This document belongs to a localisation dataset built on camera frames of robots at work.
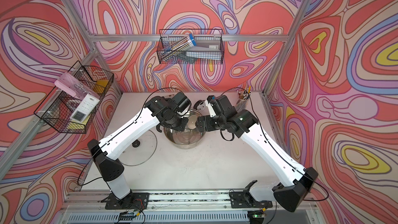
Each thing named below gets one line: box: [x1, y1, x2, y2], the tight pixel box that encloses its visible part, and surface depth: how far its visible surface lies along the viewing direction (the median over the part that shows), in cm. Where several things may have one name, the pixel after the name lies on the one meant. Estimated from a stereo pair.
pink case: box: [54, 72, 97, 98], surface depth 73 cm
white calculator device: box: [69, 93, 101, 123], surface depth 70 cm
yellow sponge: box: [93, 79, 110, 94], surface depth 82 cm
